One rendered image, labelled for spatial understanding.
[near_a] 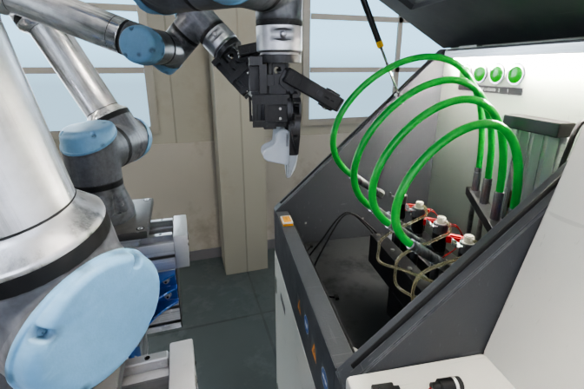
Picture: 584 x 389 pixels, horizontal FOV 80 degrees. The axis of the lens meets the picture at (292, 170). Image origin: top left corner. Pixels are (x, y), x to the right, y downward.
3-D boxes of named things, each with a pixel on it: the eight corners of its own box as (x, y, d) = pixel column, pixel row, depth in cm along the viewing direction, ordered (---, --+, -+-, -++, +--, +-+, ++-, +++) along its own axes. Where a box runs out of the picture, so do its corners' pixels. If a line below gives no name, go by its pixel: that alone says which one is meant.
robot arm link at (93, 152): (53, 187, 78) (41, 127, 74) (91, 170, 91) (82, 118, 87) (104, 188, 77) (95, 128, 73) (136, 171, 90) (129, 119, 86)
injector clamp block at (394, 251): (366, 283, 95) (369, 233, 90) (400, 279, 97) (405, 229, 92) (441, 393, 63) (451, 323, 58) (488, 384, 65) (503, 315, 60)
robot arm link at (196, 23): (178, 19, 88) (200, -7, 86) (208, 51, 89) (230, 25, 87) (162, 11, 81) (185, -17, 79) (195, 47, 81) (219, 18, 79)
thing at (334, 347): (275, 255, 116) (275, 211, 112) (288, 253, 117) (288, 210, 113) (331, 444, 58) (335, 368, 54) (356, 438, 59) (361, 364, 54)
